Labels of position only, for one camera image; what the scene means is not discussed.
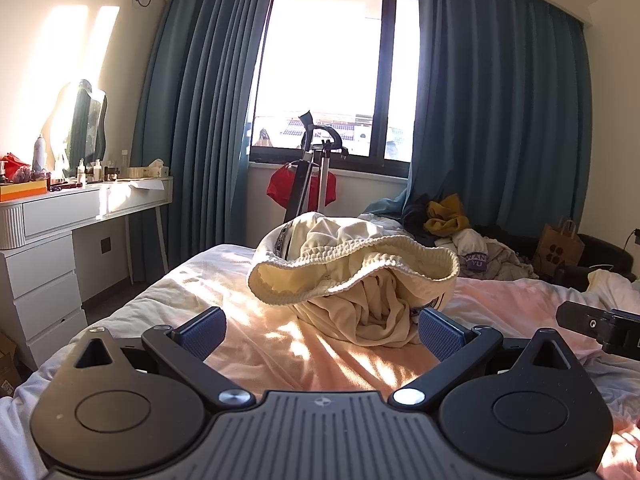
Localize cream pants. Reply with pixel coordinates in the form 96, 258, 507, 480
248, 211, 461, 347

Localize white dressing table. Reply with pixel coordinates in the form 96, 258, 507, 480
0, 176, 174, 286

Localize white drawer unit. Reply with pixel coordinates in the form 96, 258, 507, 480
0, 232, 89, 372

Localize dark garment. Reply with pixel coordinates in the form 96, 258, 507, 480
401, 192, 437, 237

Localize red pouch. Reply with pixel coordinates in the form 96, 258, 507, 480
0, 152, 31, 182

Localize brown paper bag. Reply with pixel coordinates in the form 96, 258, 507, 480
531, 216, 586, 277

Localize black sofa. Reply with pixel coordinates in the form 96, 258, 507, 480
475, 224, 639, 292

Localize cardboard box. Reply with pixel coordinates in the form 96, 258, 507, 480
0, 330, 24, 399

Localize row of cosmetic bottles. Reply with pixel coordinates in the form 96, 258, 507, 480
74, 157, 122, 184

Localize red cloth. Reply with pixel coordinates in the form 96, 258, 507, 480
266, 162, 337, 212

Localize silver spray bottle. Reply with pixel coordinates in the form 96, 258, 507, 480
32, 133, 48, 174

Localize wavy standing mirror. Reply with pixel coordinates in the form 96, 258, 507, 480
42, 79, 108, 175

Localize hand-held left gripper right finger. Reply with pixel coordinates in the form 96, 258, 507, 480
389, 307, 574, 414

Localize orange box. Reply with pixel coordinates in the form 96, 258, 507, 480
0, 178, 49, 203

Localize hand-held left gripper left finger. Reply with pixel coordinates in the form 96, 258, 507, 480
71, 306, 256, 415

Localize tissue box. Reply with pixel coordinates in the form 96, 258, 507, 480
127, 158, 169, 180

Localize dark framed window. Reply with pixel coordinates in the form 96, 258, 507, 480
248, 0, 421, 178

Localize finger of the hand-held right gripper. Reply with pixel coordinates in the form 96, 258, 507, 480
555, 300, 640, 357

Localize yellow garment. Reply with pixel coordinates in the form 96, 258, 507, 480
424, 194, 471, 235

